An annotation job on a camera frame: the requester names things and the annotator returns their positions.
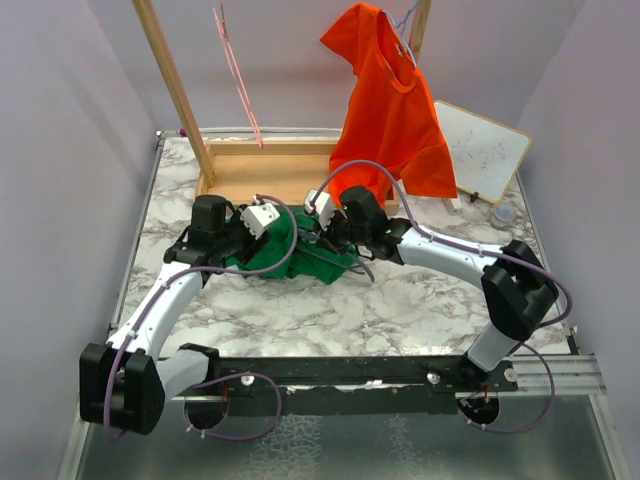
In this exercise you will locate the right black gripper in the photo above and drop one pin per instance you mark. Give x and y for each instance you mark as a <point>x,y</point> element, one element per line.
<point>329,231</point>

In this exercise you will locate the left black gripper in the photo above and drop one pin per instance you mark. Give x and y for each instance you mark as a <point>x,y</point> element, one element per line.
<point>252,245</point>

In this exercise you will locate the blue grey plastic hanger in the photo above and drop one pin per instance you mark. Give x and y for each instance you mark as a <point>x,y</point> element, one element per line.
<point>312,259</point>

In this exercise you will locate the green t shirt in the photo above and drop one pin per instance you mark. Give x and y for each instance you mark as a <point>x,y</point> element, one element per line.
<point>281,234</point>

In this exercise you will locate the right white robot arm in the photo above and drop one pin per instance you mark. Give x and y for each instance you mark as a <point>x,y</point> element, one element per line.
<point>518,292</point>

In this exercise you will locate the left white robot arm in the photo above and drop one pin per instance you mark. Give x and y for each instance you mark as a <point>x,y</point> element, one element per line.
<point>123,383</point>

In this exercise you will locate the orange t shirt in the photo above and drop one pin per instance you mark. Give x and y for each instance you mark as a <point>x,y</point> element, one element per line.
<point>391,131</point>

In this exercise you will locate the lilac hanger under orange shirt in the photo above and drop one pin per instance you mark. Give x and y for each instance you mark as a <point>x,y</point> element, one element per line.
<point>400,28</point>

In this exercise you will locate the wooden clothes rack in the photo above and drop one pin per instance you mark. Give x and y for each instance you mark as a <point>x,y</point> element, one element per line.
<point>236,169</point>

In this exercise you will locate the clear plastic cup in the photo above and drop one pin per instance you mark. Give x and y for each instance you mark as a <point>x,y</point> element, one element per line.
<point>503,215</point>

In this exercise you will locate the small whiteboard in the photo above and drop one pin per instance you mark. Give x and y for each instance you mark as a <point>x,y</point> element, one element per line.
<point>486,154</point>

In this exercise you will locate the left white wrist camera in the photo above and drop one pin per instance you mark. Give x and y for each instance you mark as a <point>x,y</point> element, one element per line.
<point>259,218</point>

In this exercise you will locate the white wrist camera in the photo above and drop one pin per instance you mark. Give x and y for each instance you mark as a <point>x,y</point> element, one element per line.
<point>320,205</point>
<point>259,218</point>

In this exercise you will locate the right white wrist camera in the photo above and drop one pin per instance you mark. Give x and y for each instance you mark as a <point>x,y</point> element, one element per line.
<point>320,205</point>

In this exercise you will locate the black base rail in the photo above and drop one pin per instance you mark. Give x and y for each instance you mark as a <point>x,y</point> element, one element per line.
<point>327,386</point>

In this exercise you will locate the pink wire hanger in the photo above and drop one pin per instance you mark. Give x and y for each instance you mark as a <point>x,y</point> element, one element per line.
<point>220,21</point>

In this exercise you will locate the aluminium frame rail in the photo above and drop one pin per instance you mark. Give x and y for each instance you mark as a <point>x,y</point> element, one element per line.
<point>572,375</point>

